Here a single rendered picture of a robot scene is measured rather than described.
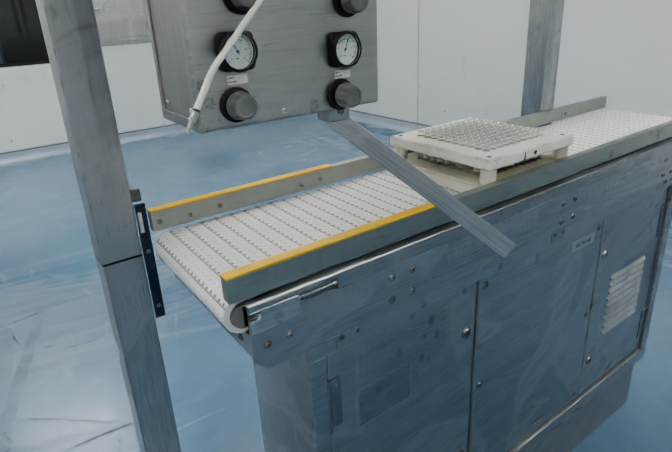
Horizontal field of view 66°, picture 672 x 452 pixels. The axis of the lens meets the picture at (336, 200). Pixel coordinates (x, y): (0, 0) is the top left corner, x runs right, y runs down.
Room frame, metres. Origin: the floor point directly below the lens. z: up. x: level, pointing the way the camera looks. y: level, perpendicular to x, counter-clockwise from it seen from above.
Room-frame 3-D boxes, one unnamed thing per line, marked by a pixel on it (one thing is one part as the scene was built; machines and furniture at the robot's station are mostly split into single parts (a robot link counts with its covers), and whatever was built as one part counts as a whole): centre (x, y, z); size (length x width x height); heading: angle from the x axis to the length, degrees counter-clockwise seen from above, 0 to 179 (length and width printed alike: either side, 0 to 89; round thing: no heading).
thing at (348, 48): (0.56, -0.02, 1.19); 0.04 x 0.01 x 0.04; 125
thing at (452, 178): (0.97, -0.28, 0.93); 0.24 x 0.24 x 0.02; 35
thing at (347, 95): (0.55, -0.02, 1.15); 0.03 x 0.03 x 0.04; 35
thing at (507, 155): (0.97, -0.28, 0.98); 0.25 x 0.24 x 0.02; 35
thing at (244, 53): (0.49, 0.08, 1.20); 0.04 x 0.01 x 0.04; 125
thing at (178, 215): (1.11, -0.25, 0.93); 1.32 x 0.02 x 0.03; 125
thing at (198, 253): (1.01, -0.34, 0.89); 1.35 x 0.25 x 0.05; 125
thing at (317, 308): (1.01, -0.34, 0.86); 1.30 x 0.29 x 0.10; 125
